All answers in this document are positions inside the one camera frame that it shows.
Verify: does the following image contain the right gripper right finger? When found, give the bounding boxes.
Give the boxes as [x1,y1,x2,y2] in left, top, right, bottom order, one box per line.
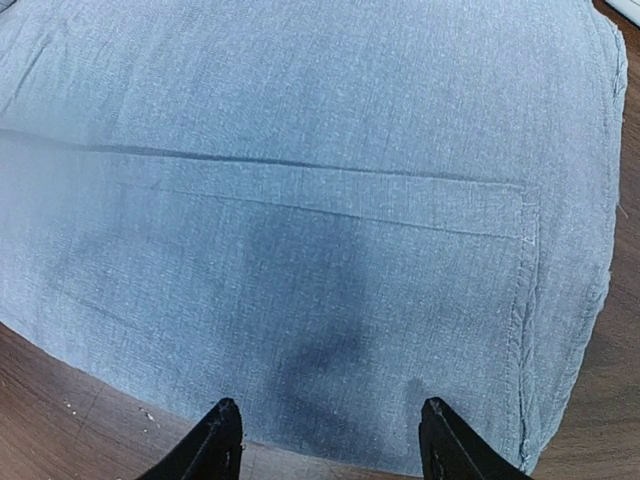
[419,397,531,480]

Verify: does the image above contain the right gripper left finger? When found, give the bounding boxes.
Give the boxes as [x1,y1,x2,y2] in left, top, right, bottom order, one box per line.
[138,398,243,480]

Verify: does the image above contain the grey long sleeve shirt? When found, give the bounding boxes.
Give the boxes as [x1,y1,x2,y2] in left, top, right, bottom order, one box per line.
[1,1,627,474]

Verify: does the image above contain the white plastic basket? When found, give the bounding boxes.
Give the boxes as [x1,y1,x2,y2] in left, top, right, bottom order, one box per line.
[606,0,640,25]

